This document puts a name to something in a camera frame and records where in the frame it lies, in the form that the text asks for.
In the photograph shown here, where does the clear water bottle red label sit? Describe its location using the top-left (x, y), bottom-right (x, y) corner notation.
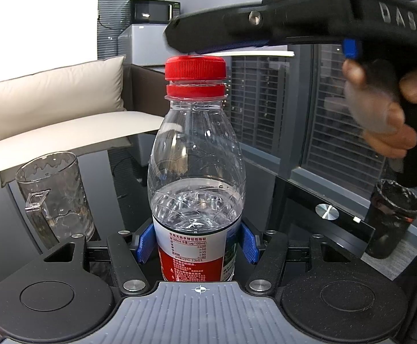
top-left (146, 94), bottom-right (247, 283)

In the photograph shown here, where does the red bottle cap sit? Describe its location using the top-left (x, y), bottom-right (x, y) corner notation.
top-left (165, 55), bottom-right (226, 102)

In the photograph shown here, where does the person right hand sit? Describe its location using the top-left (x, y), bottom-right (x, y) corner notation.
top-left (342, 59), bottom-right (417, 159)

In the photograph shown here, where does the white roller blind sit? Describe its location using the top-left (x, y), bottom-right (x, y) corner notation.
top-left (207, 50), bottom-right (295, 58)

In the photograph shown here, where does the clear glass mug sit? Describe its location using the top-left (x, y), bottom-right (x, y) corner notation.
top-left (15, 151), bottom-right (96, 249)

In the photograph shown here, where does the black microwave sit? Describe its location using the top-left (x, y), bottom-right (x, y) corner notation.
top-left (129, 0), bottom-right (180, 24)

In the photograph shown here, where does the silver mini fridge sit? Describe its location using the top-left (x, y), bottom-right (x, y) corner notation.
top-left (118, 23), bottom-right (178, 67)

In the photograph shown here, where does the black trash bin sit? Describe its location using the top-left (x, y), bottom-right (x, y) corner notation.
top-left (365, 179), bottom-right (417, 259)

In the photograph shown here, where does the beige sofa seat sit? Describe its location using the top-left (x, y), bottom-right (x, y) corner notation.
top-left (0, 111), bottom-right (163, 172)

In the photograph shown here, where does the beige sofa back cushion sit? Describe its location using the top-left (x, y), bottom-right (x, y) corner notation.
top-left (0, 56), bottom-right (125, 140)

